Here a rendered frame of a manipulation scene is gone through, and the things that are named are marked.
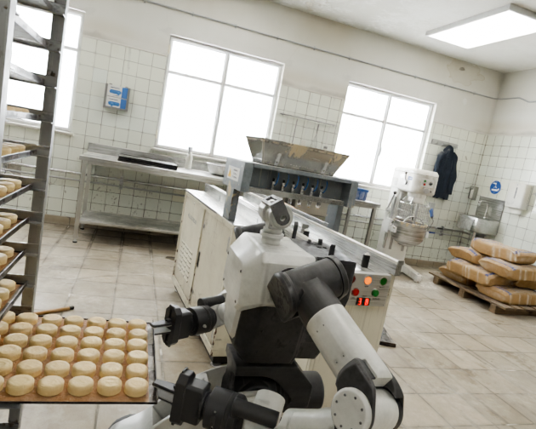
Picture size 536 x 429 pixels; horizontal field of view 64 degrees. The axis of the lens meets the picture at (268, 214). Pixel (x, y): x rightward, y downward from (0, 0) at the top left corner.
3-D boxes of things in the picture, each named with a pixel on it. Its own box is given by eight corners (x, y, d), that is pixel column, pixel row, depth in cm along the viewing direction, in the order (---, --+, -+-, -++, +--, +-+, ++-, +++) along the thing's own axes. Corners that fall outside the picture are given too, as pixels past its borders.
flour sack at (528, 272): (506, 280, 457) (510, 265, 455) (475, 268, 496) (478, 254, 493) (550, 283, 486) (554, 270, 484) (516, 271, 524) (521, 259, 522)
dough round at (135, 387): (151, 391, 95) (153, 383, 95) (134, 401, 91) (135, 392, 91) (136, 382, 98) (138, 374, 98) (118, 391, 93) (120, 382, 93)
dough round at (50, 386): (57, 398, 87) (59, 389, 87) (31, 395, 86) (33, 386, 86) (66, 385, 92) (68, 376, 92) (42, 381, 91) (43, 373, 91)
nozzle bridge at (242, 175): (217, 212, 256) (226, 156, 251) (320, 225, 285) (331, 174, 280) (233, 225, 226) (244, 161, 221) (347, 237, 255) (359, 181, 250)
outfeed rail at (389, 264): (242, 197, 362) (243, 189, 361) (246, 197, 363) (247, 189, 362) (395, 276, 180) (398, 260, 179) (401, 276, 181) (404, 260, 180)
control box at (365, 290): (333, 301, 176) (339, 269, 174) (379, 303, 185) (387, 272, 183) (338, 305, 172) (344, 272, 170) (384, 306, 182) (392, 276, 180)
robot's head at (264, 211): (277, 231, 119) (282, 199, 118) (288, 239, 110) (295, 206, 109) (254, 227, 117) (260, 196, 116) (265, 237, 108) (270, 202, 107)
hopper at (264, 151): (241, 158, 252) (245, 135, 250) (322, 173, 275) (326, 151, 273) (258, 163, 226) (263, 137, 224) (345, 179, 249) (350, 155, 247)
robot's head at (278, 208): (287, 217, 116) (276, 191, 114) (299, 223, 108) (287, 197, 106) (267, 227, 115) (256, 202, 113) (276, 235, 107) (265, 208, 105)
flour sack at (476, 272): (441, 268, 538) (444, 254, 535) (466, 270, 554) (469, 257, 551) (488, 288, 472) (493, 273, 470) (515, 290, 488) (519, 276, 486)
